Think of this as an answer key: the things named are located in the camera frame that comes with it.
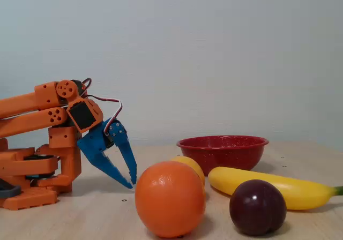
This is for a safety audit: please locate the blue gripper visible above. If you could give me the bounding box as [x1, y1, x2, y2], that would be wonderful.
[77, 118, 138, 190]

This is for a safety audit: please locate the yellow toy banana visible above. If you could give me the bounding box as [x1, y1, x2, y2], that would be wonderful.
[208, 167, 343, 211]

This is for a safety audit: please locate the orange robot base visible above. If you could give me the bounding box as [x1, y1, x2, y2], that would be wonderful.
[0, 138, 59, 211]

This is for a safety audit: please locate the red speckled enamel bowl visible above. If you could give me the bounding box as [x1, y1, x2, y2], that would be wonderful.
[176, 135, 270, 176]

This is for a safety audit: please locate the orange toy fruit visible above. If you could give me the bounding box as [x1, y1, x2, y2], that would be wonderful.
[135, 161, 206, 238]

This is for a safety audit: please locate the small yellow toy fruit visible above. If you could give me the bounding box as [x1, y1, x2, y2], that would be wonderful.
[170, 156, 206, 187]

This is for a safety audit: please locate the dark grey table clamp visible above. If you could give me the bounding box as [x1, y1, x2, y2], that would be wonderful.
[0, 178, 22, 199]

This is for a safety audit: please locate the dark purple toy plum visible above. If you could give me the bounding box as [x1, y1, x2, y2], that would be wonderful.
[229, 179, 287, 236]

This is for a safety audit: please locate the red white black servo cable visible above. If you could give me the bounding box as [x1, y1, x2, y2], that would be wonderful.
[81, 78, 93, 96]
[87, 94, 123, 138]

